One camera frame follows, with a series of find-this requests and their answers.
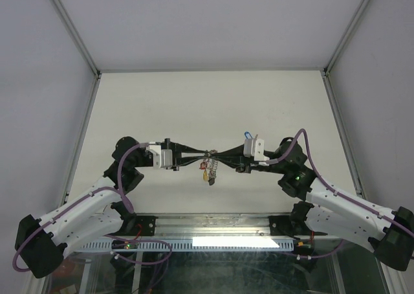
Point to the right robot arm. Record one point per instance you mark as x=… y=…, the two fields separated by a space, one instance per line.
x=323 y=207

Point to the slotted white cable duct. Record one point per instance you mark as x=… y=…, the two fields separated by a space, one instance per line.
x=195 y=244

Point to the aluminium frame post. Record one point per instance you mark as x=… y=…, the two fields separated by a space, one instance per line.
x=347 y=35
x=75 y=36

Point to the aluminium mounting rail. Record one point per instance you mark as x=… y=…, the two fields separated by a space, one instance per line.
x=211 y=224

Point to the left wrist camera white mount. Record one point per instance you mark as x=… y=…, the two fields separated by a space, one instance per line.
x=162 y=157

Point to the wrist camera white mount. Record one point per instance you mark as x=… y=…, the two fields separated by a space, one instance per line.
x=162 y=157
x=253 y=148

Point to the large keyring with yellow grip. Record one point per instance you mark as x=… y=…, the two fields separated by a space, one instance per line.
x=209 y=167

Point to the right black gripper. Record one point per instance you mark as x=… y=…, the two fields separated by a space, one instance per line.
x=242 y=164

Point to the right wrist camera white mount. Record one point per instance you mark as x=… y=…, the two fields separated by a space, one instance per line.
x=253 y=148

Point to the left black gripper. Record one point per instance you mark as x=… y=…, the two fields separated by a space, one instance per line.
x=177 y=149

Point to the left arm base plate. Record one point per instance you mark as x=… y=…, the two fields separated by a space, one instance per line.
x=143 y=225

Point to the key with blue tag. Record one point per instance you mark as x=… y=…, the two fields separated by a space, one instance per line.
x=249 y=136

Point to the left aluminium frame post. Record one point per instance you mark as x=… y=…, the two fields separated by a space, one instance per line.
x=75 y=36

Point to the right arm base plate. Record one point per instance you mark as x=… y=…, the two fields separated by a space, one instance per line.
x=280 y=225

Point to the right aluminium frame post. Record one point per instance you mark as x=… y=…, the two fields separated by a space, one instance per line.
x=347 y=35

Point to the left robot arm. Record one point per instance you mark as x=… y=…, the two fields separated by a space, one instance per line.
x=43 y=243

